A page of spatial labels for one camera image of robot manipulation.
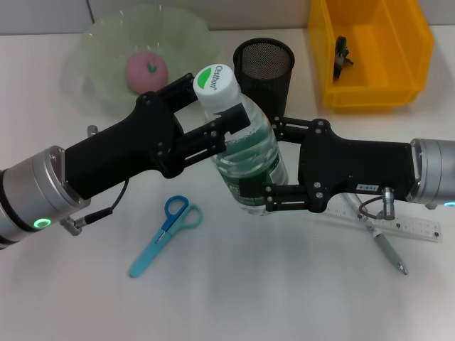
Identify right gripper cable with connector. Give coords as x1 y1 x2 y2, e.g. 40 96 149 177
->
357 187 397 220

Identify transparent plastic ruler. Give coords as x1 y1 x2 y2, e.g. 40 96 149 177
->
321 198 443 244

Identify gripper cable with connector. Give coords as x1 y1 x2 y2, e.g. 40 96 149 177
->
357 187 397 220
59 177 131 236

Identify yellow plastic storage bin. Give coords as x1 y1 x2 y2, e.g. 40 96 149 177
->
307 0 435 114

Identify clear bottle with green label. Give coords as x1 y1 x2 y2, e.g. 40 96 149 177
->
193 63 289 217

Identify green plastic wrapper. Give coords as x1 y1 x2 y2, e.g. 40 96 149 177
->
333 35 355 82

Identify translucent green fruit plate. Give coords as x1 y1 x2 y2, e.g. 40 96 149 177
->
62 4 220 118

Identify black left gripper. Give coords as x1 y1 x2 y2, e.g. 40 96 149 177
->
63 73 252 200

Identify grey retractable pen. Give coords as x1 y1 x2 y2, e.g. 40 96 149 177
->
343 193 409 276

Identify pink toy peach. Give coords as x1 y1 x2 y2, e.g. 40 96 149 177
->
126 50 170 95

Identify left gripper cable with connector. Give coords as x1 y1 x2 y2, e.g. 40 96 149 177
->
59 177 131 236

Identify black mesh cylinder cup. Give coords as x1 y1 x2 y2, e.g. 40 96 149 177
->
232 38 296 121

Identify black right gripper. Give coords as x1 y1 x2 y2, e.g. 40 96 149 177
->
239 115 420 214

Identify blue scissors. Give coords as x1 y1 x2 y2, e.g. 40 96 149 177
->
128 194 204 279

